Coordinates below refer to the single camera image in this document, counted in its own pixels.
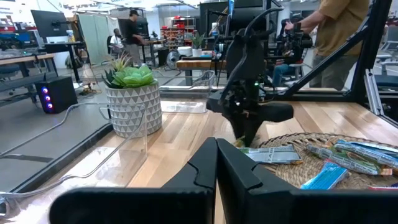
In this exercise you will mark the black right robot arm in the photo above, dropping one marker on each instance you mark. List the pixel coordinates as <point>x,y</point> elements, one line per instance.
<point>245,59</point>

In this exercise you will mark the person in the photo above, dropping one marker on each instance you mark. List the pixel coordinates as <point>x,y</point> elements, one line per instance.
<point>280,74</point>
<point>132,34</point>
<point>337,37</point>
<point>116,42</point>

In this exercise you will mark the clear plastic bin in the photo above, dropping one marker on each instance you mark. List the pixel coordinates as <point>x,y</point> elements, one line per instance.
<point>136,133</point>
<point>183,107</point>

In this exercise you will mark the small plant in white pot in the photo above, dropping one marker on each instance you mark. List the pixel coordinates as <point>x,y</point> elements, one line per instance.
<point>197,45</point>

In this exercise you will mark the blue orange granola bar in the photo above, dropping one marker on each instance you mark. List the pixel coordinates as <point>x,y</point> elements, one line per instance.
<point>370,151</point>

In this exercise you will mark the red blue granola bar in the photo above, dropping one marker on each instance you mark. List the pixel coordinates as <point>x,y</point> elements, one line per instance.
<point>384,188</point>

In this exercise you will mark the green orange granola bar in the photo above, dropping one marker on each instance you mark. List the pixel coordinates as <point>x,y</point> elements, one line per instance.
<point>342,159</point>

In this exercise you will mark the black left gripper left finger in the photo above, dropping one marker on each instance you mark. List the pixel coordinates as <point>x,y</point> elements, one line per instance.
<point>155,205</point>

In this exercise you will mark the black metal rig frame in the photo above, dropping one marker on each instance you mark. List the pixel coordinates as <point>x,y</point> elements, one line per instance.
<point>371,37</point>

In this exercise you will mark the black standing desk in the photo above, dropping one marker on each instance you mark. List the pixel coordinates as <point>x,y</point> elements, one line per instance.
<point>63,46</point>

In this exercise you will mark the succulent in triangle-pattern pot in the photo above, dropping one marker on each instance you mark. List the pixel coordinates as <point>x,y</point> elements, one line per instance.
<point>133,109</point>

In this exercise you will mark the black box with purple lights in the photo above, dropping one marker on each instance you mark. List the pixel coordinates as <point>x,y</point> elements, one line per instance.
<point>56,95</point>

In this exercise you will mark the aluminium extrusion bracket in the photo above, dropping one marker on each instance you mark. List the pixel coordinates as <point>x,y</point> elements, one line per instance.
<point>372,93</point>

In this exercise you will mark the wooden table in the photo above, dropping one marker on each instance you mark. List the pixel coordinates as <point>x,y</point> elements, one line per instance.
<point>199,64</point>

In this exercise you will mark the green brown granola bar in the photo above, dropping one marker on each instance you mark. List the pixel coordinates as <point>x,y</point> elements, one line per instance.
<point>237,143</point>

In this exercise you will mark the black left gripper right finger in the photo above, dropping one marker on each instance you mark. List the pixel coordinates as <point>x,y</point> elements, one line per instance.
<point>280,205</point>

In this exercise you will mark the black monitor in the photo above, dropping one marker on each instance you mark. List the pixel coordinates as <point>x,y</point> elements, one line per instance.
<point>49,23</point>

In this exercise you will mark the wooden desk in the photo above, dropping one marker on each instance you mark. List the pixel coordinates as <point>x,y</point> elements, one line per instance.
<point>25,58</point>

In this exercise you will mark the black equipment rig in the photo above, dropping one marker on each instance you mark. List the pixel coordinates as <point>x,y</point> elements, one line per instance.
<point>293,42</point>

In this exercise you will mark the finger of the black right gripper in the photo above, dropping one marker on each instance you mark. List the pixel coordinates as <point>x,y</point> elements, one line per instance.
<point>252,129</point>
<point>240,127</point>

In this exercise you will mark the floor fan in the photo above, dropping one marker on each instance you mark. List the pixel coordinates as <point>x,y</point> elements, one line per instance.
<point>172,59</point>

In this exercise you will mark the round woven placemat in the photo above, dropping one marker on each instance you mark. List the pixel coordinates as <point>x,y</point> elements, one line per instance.
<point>284,172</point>

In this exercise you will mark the shelf with red bins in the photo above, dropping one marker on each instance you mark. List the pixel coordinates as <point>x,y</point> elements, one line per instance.
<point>178,32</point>

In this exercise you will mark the green curtain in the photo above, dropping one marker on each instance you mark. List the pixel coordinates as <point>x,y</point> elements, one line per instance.
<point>94,37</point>

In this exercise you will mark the white office chair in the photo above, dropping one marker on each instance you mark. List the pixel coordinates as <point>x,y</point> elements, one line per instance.
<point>388,49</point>

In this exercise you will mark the white green granola bar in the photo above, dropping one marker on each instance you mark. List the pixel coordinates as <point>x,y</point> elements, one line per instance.
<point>270,154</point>

